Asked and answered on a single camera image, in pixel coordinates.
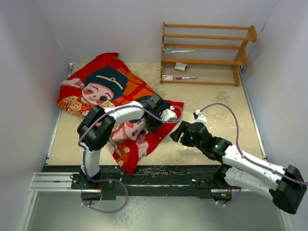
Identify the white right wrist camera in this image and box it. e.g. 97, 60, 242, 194
193, 110, 207, 125

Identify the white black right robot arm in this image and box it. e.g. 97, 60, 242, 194
170, 121, 307, 214

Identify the aluminium extrusion rail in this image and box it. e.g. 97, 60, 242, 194
28, 172, 82, 192

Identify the wooden shelf rack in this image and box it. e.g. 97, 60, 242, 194
160, 23, 257, 86

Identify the purple white marker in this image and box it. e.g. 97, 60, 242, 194
175, 76, 198, 80

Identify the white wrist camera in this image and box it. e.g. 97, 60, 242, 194
193, 110, 207, 125
160, 106, 178, 122

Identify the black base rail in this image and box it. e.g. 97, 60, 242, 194
42, 165, 241, 202

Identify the white red card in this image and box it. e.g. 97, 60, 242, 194
162, 75, 173, 81

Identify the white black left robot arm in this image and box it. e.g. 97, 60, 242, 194
74, 94, 178, 189

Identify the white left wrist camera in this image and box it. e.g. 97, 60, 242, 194
160, 106, 178, 122

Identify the white red eraser box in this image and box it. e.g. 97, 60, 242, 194
174, 62, 188, 72

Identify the green white marker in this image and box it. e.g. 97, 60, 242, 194
170, 50, 195, 53

